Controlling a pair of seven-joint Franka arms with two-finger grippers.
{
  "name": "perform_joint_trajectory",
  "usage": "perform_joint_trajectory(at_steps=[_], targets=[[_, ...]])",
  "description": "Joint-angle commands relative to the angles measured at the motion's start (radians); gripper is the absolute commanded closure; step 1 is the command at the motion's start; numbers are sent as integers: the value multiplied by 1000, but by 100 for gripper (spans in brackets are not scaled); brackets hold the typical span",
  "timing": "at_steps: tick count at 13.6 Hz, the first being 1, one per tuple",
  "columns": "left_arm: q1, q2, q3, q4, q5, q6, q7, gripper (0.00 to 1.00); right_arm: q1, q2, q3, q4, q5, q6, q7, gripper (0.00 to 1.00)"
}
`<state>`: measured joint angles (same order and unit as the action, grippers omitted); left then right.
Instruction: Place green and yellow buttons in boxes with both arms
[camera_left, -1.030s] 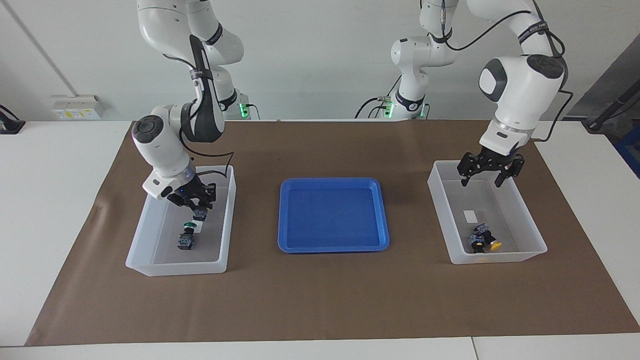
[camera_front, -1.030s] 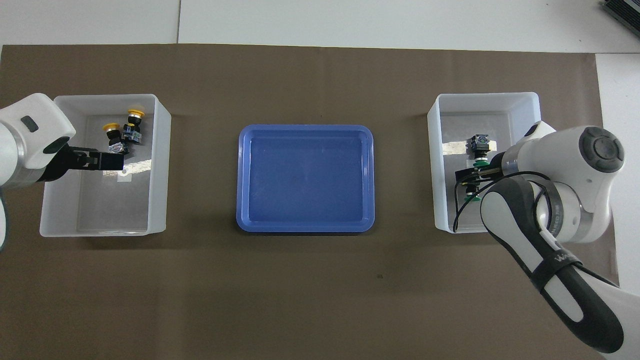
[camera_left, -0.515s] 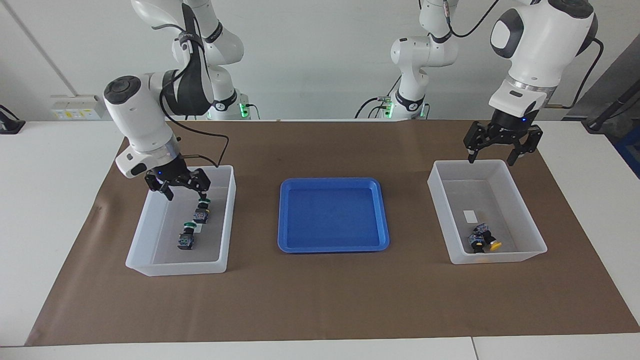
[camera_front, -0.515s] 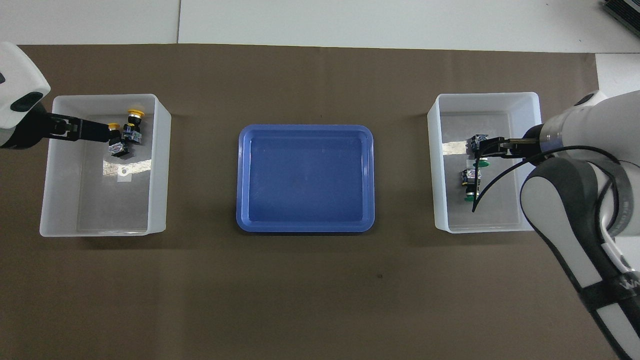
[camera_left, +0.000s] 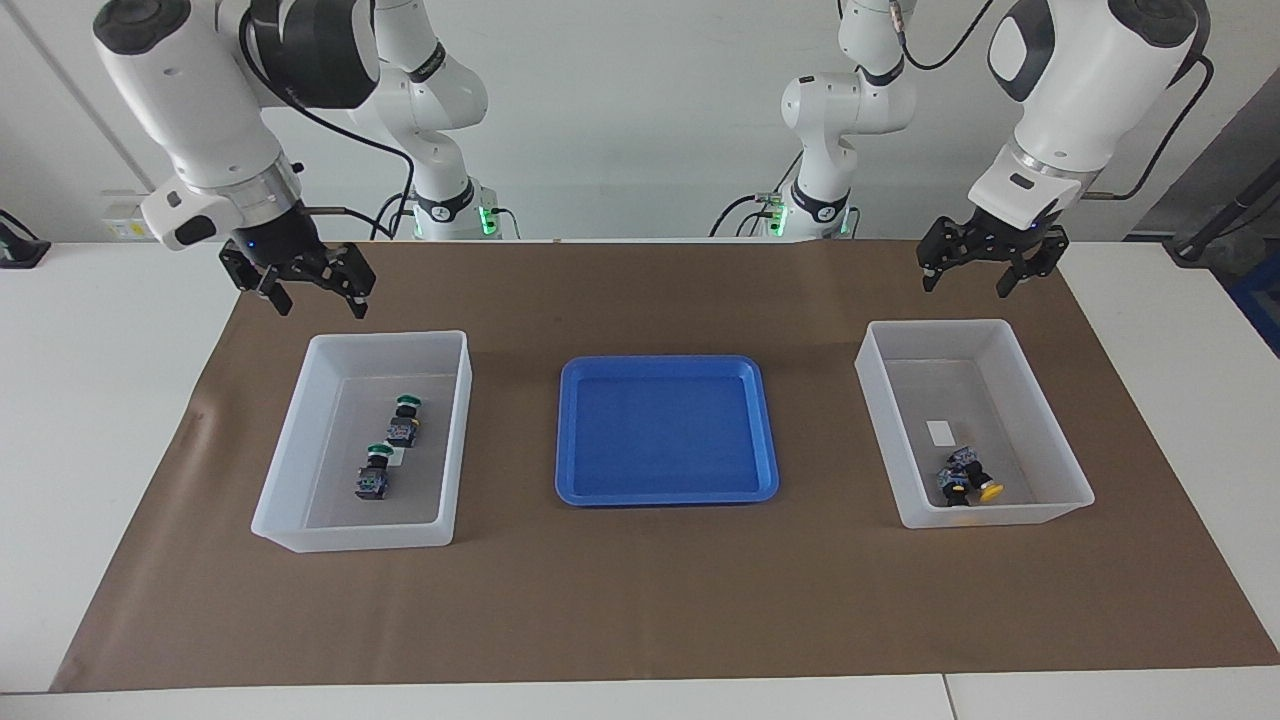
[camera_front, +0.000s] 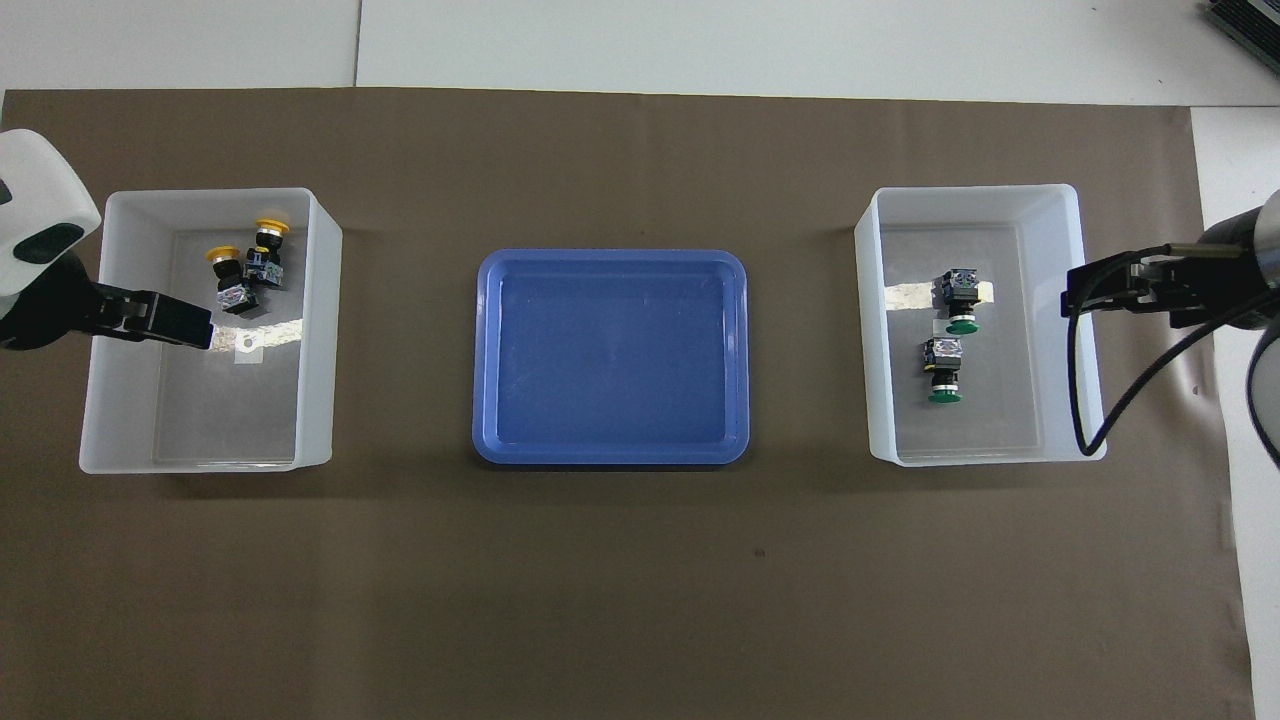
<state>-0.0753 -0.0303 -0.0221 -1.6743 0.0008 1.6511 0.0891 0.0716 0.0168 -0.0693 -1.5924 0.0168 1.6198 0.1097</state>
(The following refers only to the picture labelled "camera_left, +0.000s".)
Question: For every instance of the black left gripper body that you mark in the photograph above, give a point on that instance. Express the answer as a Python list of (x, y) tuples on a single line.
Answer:
[(1010, 235)]

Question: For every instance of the white wall socket strip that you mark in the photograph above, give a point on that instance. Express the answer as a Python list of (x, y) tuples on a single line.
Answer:
[(125, 215)]

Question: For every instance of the black clamp base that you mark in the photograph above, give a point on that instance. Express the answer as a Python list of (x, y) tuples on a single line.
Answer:
[(20, 250)]

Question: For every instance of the blue plastic tray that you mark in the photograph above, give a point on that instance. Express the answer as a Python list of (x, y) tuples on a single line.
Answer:
[(665, 430)]

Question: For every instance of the black stand pole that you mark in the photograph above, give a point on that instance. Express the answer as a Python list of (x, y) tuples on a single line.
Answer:
[(1220, 220)]

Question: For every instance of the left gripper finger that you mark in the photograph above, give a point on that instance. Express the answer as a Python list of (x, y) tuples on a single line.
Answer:
[(940, 245), (1045, 255)]

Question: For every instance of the blue crate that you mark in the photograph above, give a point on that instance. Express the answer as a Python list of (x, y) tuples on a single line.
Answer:
[(1262, 305)]

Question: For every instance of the brown paper mat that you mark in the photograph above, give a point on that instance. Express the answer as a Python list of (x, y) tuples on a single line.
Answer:
[(650, 600)]

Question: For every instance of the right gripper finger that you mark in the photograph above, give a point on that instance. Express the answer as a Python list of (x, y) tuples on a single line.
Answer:
[(245, 270), (355, 275)]

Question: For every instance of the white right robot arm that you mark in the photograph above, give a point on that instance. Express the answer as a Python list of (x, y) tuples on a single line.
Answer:
[(190, 90)]

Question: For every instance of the green push button switch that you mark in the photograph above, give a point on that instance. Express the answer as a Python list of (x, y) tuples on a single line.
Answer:
[(404, 428), (373, 482)]

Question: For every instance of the yellow push button switch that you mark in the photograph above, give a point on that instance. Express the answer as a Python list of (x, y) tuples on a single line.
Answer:
[(975, 475), (950, 485)]

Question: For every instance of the translucent white plastic box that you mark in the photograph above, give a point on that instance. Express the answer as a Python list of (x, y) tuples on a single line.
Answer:
[(990, 515), (330, 535)]

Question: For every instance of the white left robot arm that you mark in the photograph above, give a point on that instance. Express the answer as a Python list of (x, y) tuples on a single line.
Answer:
[(1090, 90)]

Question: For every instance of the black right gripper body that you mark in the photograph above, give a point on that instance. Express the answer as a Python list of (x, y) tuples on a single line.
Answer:
[(280, 245)]

